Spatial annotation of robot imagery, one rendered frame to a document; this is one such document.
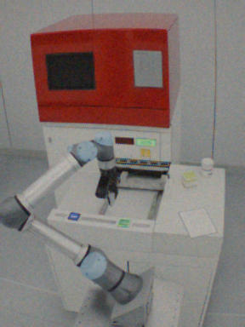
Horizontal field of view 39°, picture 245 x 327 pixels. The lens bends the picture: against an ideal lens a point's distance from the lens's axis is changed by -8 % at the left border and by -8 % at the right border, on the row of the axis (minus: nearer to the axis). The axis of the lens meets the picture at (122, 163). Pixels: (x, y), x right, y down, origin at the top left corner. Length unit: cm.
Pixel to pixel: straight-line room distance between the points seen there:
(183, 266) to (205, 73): 214
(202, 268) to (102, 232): 56
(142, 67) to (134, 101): 21
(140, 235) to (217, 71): 215
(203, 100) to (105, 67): 179
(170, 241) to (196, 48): 216
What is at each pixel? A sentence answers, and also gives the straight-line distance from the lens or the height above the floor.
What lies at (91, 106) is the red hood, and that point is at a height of 133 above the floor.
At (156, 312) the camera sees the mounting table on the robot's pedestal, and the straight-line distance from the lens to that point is 161.
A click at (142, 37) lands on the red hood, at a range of 194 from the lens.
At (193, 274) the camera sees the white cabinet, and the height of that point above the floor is 67.
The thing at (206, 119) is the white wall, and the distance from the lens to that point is 374.
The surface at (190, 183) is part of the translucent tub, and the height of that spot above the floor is 100.
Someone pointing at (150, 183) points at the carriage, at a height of 88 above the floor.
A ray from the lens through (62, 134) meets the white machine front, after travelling 235.
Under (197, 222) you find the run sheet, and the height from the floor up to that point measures 97.
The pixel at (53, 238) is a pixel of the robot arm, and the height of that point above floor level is 114.
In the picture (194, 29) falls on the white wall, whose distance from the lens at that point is 346.
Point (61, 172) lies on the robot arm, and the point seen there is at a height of 143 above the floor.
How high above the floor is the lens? 215
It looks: 31 degrees down
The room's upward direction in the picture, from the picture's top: 3 degrees counter-clockwise
